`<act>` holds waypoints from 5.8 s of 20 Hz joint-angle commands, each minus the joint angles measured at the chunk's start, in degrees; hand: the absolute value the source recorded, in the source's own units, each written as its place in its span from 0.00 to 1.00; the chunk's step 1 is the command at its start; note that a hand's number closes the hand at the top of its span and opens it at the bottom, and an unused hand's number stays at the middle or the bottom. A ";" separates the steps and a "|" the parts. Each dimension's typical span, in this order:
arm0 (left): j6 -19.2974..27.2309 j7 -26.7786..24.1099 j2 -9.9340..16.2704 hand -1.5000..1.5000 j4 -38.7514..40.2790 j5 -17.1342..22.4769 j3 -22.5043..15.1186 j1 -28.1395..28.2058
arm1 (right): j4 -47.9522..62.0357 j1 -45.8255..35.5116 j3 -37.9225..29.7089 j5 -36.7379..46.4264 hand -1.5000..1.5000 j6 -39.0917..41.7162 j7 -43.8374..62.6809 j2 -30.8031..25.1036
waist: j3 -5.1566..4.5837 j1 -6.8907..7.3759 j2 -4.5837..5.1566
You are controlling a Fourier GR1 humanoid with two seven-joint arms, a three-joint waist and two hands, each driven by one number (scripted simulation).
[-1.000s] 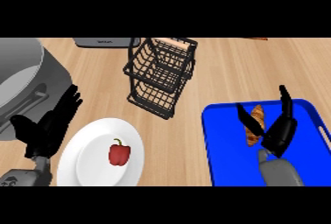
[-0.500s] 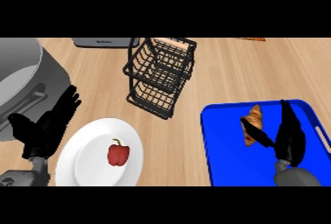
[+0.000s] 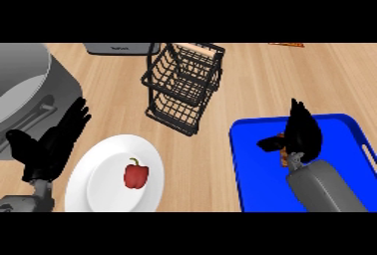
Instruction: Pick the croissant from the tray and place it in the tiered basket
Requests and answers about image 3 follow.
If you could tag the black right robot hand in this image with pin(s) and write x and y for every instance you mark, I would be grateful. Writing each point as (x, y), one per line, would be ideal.
(303, 132)

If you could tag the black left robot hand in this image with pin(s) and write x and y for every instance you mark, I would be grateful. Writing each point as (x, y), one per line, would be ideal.
(54, 146)

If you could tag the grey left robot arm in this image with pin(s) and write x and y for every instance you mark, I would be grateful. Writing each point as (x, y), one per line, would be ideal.
(36, 197)

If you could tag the brown croissant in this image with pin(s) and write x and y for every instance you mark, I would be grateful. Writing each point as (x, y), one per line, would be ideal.
(283, 159)

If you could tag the blue tray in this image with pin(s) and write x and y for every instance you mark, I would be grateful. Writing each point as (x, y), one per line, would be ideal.
(265, 179)

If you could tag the white round plate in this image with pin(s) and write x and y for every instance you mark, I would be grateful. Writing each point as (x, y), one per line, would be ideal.
(102, 186)

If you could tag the grey rounded appliance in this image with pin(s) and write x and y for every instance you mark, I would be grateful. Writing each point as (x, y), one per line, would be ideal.
(30, 86)

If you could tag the red bell pepper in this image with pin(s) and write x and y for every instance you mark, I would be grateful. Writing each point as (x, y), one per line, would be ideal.
(136, 176)

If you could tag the orange flat object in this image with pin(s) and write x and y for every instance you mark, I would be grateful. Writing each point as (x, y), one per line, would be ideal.
(287, 44)

